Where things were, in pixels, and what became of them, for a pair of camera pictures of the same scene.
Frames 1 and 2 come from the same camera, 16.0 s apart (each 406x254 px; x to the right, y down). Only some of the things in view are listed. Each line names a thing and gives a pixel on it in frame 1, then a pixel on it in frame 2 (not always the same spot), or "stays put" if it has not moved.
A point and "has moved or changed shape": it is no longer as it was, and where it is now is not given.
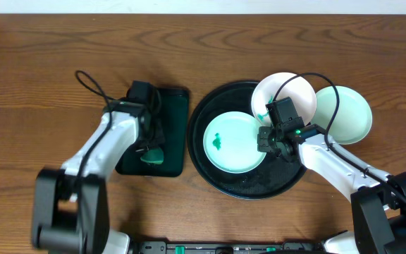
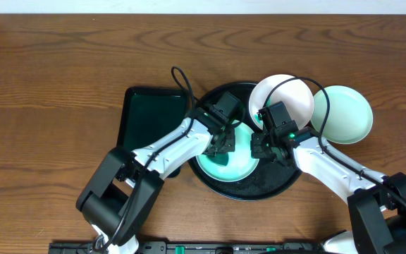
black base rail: (162, 247) stays put
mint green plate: (354, 119) stays put
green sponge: (155, 155) has moved or changed shape
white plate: (299, 88) stays put
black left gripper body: (152, 142) → (222, 143)
